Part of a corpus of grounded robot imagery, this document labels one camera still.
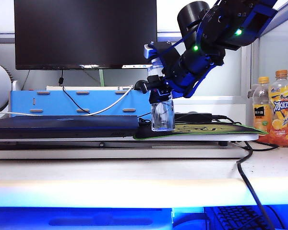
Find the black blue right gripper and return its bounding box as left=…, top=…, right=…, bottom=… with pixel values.
left=146, top=40, right=208, bottom=104

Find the clear mineral water bottle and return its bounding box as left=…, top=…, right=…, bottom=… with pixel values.
left=147, top=57, right=176, bottom=132

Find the small orange juice bottle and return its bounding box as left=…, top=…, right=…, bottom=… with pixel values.
left=251, top=76, right=272, bottom=138

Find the dark blue closed laptop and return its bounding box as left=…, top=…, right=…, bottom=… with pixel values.
left=0, top=115, right=139, bottom=140

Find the large iced tea bottle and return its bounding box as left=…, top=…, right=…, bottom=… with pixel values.
left=267, top=69, right=288, bottom=148

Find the black computer mouse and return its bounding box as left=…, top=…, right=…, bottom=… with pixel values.
left=133, top=80, right=147, bottom=91

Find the black power adapter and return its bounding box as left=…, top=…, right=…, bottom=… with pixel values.
left=174, top=112, right=213, bottom=122

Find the black green-edged mouse pad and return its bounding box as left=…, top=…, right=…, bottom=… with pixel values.
left=132, top=121, right=268, bottom=141

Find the flat white box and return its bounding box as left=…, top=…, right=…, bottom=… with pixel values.
left=46, top=85, right=133, bottom=92

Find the white desk riser platform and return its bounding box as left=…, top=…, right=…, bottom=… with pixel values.
left=0, top=133, right=259, bottom=160

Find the black computer monitor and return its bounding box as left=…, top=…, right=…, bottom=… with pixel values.
left=13, top=0, right=158, bottom=70

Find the blue wooden monitor riser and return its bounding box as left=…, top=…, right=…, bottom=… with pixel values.
left=10, top=90, right=152, bottom=118

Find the black keyboard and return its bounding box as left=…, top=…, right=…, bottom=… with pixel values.
left=210, top=206, right=280, bottom=230

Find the white desk fan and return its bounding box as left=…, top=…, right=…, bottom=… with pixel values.
left=0, top=61, right=19, bottom=121

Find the thin black mouse cable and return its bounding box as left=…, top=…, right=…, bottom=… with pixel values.
left=138, top=112, right=152, bottom=126

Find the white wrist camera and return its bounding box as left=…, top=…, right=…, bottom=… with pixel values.
left=144, top=43, right=159, bottom=59

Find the white cable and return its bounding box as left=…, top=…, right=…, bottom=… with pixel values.
left=0, top=85, right=134, bottom=117

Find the black adapter cable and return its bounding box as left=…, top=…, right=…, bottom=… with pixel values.
left=211, top=115, right=242, bottom=125

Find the grey partition frame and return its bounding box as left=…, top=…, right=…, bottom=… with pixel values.
left=0, top=0, right=288, bottom=106

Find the black monitor cable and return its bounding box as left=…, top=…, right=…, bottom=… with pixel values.
left=58, top=69, right=91, bottom=114

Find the thick black cable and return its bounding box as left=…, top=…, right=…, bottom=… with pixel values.
left=235, top=140, right=276, bottom=230

